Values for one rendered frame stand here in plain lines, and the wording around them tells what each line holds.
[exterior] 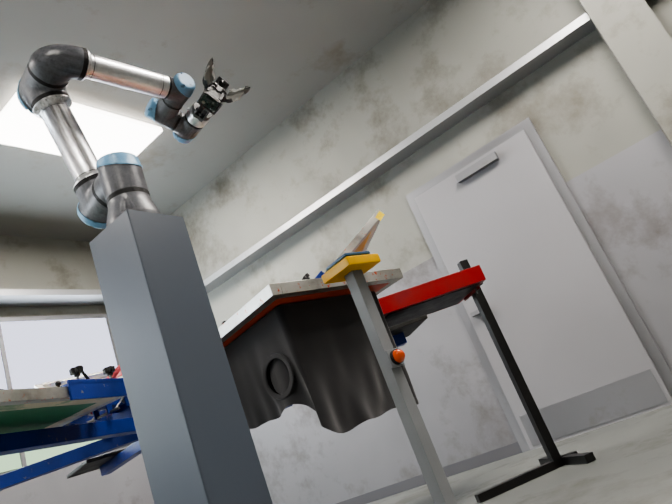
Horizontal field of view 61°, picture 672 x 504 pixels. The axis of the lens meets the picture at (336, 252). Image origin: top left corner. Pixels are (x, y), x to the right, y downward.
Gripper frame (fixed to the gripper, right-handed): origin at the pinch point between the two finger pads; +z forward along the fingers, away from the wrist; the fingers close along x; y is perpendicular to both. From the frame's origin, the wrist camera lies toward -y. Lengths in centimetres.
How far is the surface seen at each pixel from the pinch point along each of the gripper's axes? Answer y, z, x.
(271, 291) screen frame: 61, -10, -42
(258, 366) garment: 67, -40, -59
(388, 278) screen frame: 31, -7, -82
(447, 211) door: -181, -107, -208
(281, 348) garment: 67, -24, -57
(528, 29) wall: -273, 4, -169
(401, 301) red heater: -24, -66, -138
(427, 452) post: 96, 11, -89
